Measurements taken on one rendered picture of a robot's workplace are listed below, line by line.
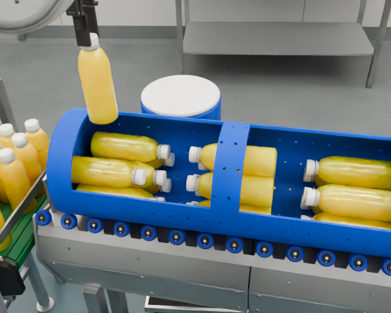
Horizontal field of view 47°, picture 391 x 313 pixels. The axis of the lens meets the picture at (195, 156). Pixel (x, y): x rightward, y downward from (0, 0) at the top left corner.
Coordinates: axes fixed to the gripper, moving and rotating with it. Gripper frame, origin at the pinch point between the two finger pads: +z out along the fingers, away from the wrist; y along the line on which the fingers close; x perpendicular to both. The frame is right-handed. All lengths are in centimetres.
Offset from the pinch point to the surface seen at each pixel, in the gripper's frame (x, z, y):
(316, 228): -53, 37, -14
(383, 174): -68, 33, 3
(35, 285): 54, 130, 19
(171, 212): -20.2, 38.4, -13.7
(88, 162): 2.9, 33.1, -5.5
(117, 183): -5.2, 36.5, -8.1
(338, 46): -83, 116, 263
